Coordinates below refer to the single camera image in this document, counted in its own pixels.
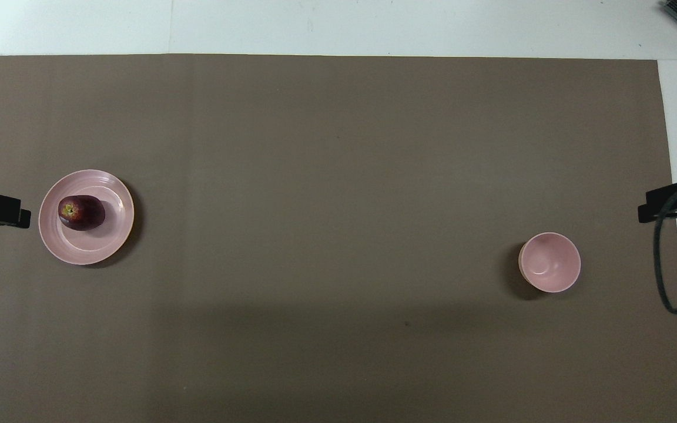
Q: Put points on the pink bowl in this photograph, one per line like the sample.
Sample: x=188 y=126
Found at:
x=550 y=262

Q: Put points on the brown paper table mat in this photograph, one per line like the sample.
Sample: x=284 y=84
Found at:
x=338 y=176

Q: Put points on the pink plate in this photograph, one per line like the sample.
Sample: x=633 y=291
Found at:
x=94 y=241

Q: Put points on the dark red apple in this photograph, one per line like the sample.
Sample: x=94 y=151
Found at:
x=84 y=212

